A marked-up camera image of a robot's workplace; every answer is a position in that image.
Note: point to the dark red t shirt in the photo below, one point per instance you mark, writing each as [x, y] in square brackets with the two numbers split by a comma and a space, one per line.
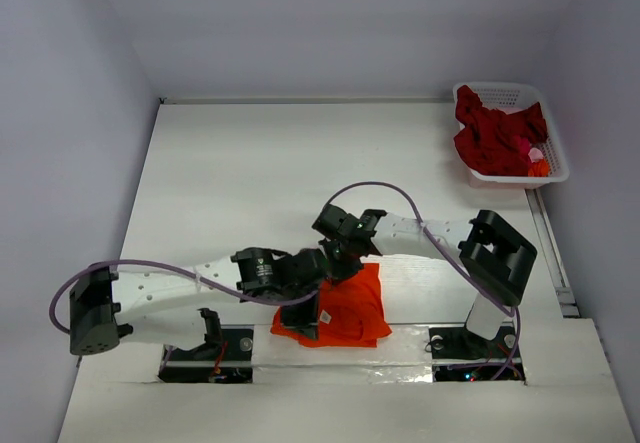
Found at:
[486, 142]

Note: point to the white plastic basket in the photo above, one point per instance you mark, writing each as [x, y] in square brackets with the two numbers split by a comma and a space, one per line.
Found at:
[514, 97]

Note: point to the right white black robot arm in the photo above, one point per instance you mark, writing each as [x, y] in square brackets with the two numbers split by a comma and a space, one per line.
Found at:
[491, 255]

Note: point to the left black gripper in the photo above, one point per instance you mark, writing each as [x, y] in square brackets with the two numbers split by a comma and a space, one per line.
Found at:
[303, 322]

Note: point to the pink garment in basket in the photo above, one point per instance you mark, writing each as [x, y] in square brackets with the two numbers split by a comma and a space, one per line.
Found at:
[527, 152]

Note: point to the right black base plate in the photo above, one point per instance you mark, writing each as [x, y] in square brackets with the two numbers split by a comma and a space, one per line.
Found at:
[458, 355]

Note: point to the orange t shirt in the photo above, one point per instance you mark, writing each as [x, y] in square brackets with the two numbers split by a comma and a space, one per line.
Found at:
[350, 314]

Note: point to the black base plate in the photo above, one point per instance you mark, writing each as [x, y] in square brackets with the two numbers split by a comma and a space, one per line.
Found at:
[458, 355]
[229, 363]

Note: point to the small orange garment in basket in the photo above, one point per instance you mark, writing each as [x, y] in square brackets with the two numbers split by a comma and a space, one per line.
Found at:
[539, 169]

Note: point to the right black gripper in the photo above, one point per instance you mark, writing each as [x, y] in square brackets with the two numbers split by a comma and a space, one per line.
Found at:
[342, 267]

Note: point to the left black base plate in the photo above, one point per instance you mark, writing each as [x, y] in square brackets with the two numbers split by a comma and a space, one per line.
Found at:
[229, 363]

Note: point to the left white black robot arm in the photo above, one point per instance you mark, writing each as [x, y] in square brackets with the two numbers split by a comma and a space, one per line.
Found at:
[161, 303]

